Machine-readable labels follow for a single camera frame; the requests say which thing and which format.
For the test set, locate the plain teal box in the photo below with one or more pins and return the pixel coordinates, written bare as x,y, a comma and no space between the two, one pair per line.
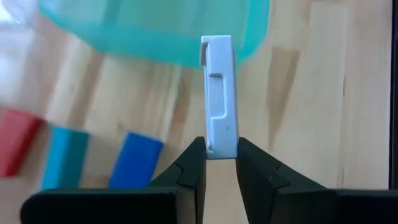
63,155

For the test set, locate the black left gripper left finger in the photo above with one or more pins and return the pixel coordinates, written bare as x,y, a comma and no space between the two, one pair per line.
186,186

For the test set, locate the teal translucent bin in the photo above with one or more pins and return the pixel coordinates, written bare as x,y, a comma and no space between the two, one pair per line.
155,31

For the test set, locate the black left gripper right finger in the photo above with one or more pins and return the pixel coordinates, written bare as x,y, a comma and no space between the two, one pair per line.
264,193

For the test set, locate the red box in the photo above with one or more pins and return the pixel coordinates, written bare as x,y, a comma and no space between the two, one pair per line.
15,140

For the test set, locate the blue box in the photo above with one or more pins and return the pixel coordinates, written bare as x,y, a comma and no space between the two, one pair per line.
135,161

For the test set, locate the black aluminium table frame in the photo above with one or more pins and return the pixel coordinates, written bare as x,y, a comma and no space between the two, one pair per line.
394,93

